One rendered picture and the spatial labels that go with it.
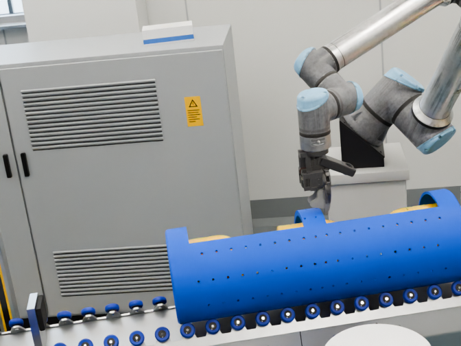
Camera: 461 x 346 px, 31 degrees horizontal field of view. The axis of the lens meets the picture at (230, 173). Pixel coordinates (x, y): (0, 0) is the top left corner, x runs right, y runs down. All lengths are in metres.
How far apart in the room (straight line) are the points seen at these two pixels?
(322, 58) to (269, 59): 2.69
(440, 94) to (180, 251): 1.09
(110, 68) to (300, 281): 1.87
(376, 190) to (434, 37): 2.16
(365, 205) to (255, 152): 2.23
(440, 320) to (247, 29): 2.92
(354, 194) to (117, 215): 1.46
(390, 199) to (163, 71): 1.31
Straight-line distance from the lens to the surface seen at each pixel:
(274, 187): 5.46
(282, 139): 5.35
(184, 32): 4.09
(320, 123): 2.40
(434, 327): 2.66
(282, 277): 2.44
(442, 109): 3.04
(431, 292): 2.63
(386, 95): 3.18
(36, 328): 2.59
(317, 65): 2.52
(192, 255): 2.43
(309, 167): 2.46
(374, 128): 3.20
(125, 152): 4.12
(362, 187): 3.21
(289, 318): 2.54
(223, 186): 4.11
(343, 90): 2.47
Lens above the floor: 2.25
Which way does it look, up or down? 20 degrees down
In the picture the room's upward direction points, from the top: 7 degrees counter-clockwise
